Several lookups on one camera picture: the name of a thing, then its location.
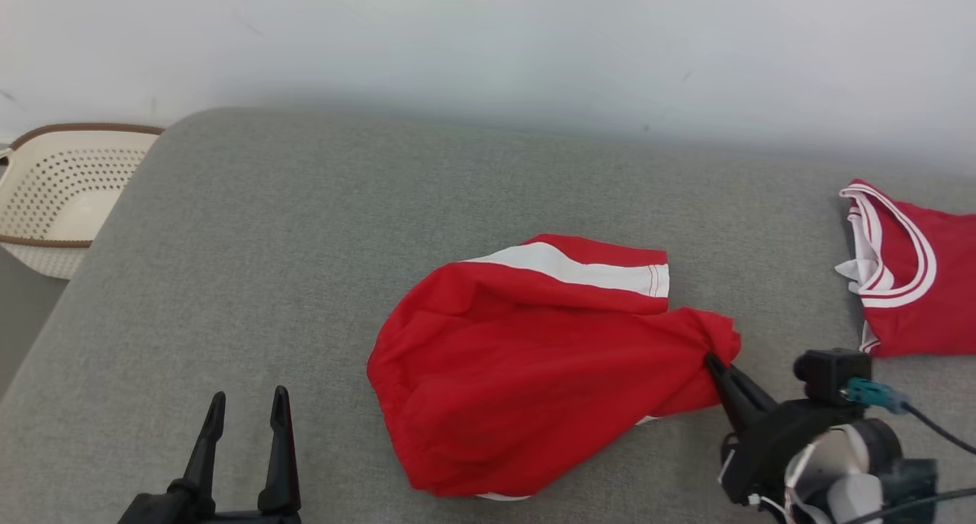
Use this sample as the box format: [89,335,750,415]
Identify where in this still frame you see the red white-striped basketball shorts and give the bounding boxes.
[366,233,743,503]

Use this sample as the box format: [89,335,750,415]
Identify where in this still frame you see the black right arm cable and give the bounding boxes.
[904,404,976,456]

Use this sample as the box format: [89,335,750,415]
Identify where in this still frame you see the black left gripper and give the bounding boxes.
[118,386,302,524]

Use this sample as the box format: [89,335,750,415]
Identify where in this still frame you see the teal right camera connector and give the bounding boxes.
[842,379,910,416]

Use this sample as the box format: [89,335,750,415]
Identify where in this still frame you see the red white basketball jersey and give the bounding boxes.
[835,178,976,358]

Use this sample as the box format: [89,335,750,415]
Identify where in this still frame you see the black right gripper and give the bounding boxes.
[703,352,862,506]

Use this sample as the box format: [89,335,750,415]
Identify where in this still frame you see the cream perforated laundry basket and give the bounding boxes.
[0,123,165,281]

